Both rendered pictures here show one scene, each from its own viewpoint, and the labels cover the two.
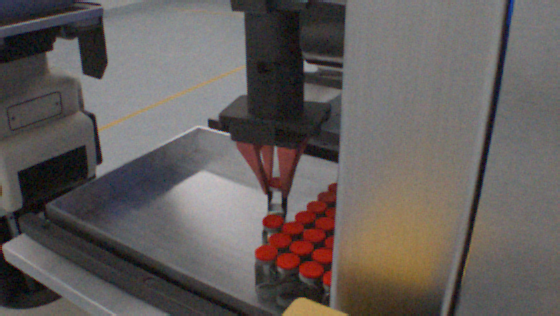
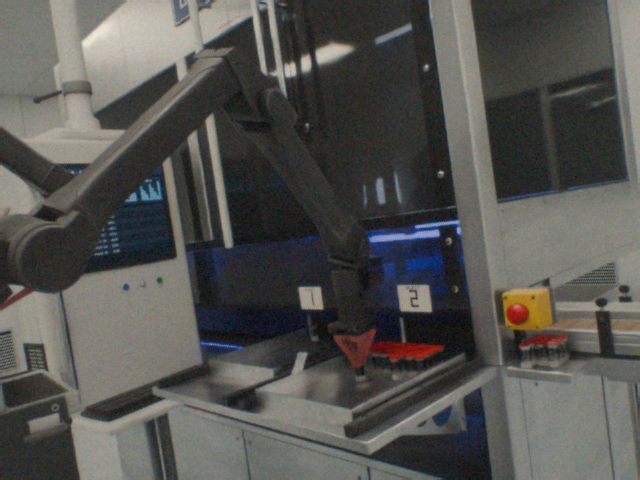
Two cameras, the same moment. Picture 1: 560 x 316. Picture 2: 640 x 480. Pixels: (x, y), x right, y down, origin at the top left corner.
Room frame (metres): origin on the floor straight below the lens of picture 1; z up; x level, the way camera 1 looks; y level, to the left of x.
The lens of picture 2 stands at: (0.25, 1.11, 1.23)
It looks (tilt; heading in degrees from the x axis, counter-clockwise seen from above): 3 degrees down; 285
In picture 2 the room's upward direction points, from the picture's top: 8 degrees counter-clockwise
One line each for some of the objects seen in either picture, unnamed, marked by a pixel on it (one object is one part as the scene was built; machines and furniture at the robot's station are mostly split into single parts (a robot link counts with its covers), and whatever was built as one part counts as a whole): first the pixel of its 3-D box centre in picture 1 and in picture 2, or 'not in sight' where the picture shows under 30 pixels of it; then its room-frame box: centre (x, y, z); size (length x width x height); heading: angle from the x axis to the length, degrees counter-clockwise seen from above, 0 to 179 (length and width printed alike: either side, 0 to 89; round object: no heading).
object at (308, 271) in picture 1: (350, 243); (403, 357); (0.41, -0.07, 0.90); 0.18 x 0.02 x 0.05; 148
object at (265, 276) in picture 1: (310, 230); (390, 363); (0.43, -0.03, 0.90); 0.18 x 0.02 x 0.05; 148
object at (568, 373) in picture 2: not in sight; (553, 365); (0.11, -0.05, 0.87); 0.14 x 0.13 x 0.02; 58
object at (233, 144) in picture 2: not in sight; (244, 132); (0.82, -0.42, 1.51); 0.47 x 0.01 x 0.59; 148
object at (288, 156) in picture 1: (273, 155); (355, 344); (0.49, 0.01, 0.96); 0.07 x 0.07 x 0.09; 72
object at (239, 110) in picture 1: (275, 91); (351, 310); (0.49, 0.01, 1.03); 0.10 x 0.07 x 0.07; 72
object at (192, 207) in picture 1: (240, 211); (363, 379); (0.48, 0.05, 0.90); 0.34 x 0.26 x 0.04; 58
